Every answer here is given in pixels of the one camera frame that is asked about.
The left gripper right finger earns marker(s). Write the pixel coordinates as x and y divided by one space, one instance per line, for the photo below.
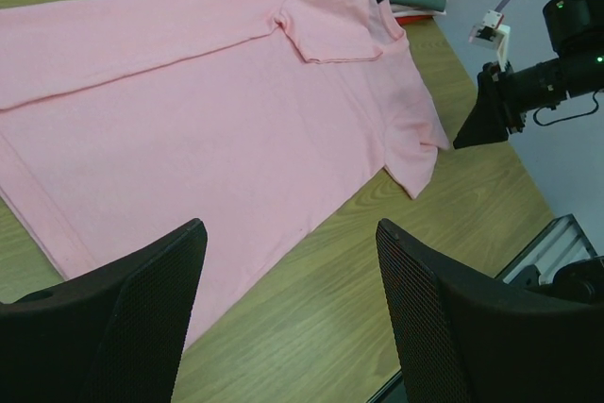
462 336

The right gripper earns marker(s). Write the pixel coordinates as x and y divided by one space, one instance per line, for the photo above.
498 111

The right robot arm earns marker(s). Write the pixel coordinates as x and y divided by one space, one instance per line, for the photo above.
575 29

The folded light pink t shirt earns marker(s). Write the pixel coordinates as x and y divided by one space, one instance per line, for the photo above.
400 11

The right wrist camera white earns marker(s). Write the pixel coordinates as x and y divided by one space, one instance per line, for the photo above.
491 33

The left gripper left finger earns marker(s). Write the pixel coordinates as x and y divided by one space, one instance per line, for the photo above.
115 334

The aluminium frame rail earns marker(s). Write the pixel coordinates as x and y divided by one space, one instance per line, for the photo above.
560 243

